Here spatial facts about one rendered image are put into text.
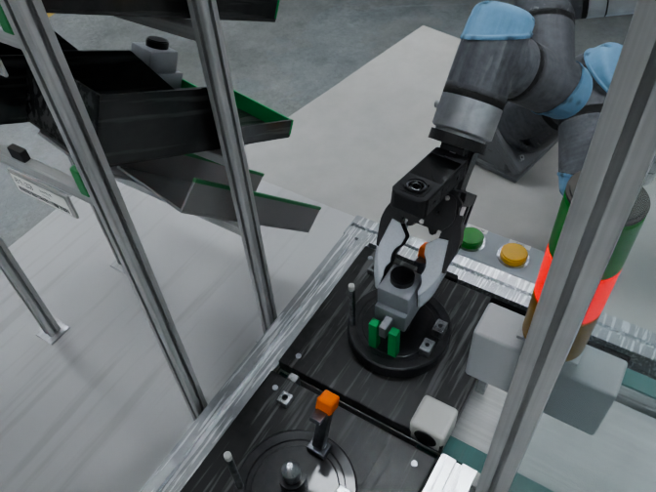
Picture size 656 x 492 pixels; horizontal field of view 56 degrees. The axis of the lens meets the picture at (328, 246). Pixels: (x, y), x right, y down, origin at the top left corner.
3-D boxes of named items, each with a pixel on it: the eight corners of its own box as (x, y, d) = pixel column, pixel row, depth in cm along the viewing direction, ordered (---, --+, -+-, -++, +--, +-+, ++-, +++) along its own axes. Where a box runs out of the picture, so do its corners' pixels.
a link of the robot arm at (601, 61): (586, 76, 115) (654, 46, 104) (587, 144, 113) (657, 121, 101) (540, 58, 110) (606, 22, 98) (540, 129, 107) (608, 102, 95)
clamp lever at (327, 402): (315, 435, 73) (325, 388, 69) (330, 444, 72) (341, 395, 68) (300, 455, 70) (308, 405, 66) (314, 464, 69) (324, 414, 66)
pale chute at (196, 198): (251, 196, 102) (262, 172, 102) (308, 232, 96) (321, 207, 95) (115, 167, 78) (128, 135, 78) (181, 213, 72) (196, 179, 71)
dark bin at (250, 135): (223, 102, 87) (231, 49, 83) (290, 138, 80) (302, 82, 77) (25, 119, 66) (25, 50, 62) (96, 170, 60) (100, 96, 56)
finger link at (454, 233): (458, 274, 75) (469, 202, 74) (455, 275, 73) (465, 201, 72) (421, 267, 77) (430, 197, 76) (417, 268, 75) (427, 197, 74)
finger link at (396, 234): (391, 285, 83) (428, 228, 81) (375, 291, 78) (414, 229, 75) (373, 272, 84) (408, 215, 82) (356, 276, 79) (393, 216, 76)
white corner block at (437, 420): (423, 407, 80) (425, 391, 77) (456, 424, 78) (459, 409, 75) (406, 437, 77) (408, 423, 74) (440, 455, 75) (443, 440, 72)
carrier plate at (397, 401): (365, 253, 98) (365, 244, 96) (512, 313, 89) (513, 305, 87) (279, 368, 85) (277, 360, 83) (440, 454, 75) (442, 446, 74)
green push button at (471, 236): (463, 231, 100) (464, 223, 98) (486, 240, 98) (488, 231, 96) (452, 247, 97) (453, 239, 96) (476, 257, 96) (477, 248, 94)
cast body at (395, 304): (396, 285, 84) (398, 251, 79) (426, 298, 82) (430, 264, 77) (366, 330, 79) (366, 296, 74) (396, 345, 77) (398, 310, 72)
